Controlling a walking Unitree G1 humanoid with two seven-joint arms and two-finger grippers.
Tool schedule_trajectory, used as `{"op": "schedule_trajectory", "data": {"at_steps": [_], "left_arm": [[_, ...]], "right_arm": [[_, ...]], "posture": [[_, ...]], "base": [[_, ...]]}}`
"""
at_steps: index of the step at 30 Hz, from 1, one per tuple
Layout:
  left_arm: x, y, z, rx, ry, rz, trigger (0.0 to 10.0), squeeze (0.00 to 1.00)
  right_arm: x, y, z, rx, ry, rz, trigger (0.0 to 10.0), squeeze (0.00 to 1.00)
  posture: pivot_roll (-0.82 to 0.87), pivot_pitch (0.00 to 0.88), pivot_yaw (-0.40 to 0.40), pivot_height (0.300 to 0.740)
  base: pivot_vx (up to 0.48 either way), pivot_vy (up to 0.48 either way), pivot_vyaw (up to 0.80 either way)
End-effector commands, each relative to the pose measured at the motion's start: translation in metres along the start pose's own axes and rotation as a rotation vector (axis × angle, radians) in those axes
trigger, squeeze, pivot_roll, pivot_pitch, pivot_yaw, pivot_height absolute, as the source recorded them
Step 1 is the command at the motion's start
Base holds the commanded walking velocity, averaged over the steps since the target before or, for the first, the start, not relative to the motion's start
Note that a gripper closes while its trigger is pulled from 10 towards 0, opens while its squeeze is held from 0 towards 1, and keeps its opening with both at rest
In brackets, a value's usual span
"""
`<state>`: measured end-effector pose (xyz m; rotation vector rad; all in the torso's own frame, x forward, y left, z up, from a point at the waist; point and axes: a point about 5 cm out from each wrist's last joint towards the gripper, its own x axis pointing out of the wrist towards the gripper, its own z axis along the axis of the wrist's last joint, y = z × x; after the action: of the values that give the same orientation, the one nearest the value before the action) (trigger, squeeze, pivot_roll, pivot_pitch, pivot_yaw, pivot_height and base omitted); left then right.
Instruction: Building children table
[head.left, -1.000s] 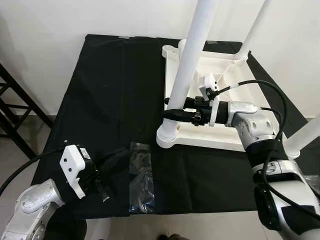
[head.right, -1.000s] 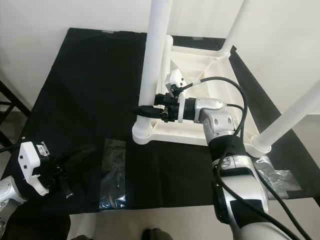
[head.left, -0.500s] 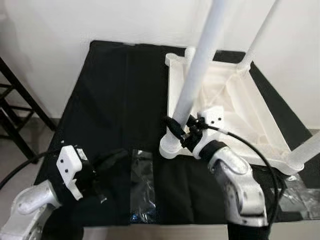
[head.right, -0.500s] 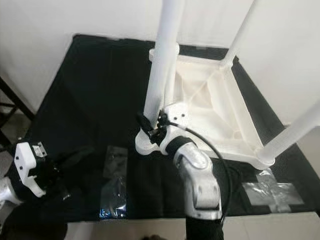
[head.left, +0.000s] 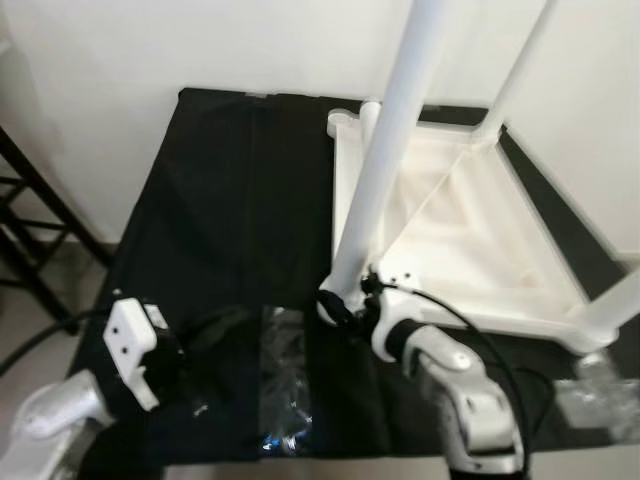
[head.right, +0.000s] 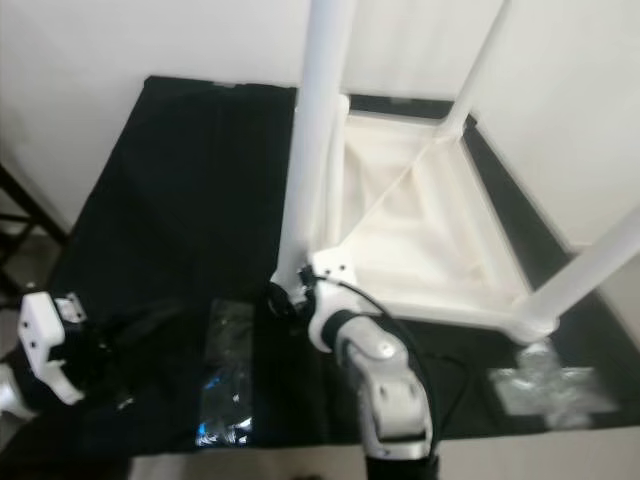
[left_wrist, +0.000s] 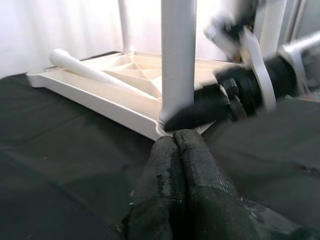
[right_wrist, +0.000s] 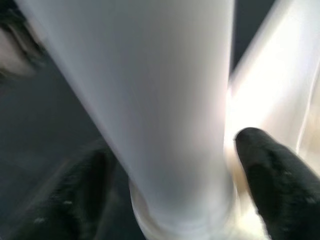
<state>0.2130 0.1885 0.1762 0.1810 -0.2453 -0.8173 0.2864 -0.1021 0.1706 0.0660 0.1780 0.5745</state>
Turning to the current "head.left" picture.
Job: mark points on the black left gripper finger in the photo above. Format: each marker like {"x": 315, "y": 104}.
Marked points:
{"x": 228, "y": 334}
{"x": 220, "y": 317}

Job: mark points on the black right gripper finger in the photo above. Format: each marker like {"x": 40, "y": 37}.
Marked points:
{"x": 337, "y": 308}

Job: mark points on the clear tape strip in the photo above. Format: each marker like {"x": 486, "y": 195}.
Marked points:
{"x": 285, "y": 380}

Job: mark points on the black tablecloth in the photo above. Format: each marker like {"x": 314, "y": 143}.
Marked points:
{"x": 220, "y": 220}

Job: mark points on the white plastic table top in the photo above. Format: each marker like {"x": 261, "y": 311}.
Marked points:
{"x": 470, "y": 230}

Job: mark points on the clear tape patch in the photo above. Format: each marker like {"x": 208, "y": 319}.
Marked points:
{"x": 600, "y": 395}

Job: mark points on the black round stool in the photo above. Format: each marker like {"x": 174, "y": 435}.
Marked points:
{"x": 30, "y": 230}

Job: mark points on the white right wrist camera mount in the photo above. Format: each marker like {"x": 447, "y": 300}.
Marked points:
{"x": 395, "y": 285}

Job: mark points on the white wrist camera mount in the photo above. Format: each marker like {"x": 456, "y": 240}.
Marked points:
{"x": 395, "y": 285}
{"x": 130, "y": 340}

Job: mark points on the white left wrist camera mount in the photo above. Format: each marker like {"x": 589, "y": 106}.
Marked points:
{"x": 130, "y": 340}

